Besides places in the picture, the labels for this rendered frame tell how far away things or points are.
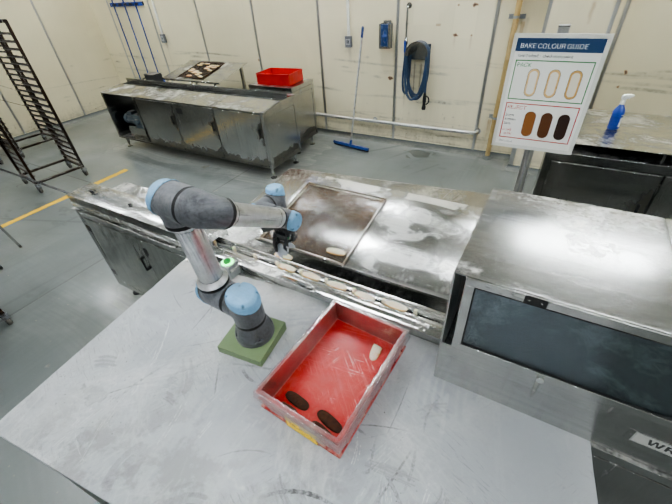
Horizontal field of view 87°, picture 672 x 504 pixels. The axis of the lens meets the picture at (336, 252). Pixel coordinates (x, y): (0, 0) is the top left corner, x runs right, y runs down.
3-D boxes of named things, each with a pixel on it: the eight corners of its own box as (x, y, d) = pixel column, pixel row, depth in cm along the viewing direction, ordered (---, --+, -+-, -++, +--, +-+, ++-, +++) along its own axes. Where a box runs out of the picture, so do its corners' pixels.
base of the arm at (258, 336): (263, 352, 133) (258, 337, 127) (228, 343, 137) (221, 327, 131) (280, 320, 144) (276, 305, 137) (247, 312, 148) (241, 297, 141)
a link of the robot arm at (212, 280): (227, 320, 133) (166, 201, 95) (199, 305, 139) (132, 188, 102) (248, 298, 140) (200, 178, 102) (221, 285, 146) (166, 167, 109)
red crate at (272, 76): (257, 84, 468) (255, 73, 460) (272, 77, 493) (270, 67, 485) (289, 86, 449) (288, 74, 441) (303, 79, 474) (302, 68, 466)
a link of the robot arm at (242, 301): (251, 334, 128) (241, 310, 119) (224, 320, 133) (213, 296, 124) (272, 311, 135) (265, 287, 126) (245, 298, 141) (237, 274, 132)
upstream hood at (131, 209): (71, 203, 238) (64, 192, 233) (97, 191, 250) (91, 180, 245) (205, 253, 185) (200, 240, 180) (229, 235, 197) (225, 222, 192)
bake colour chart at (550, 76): (491, 144, 168) (514, 33, 140) (491, 144, 168) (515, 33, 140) (570, 155, 154) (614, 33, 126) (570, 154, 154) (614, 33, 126)
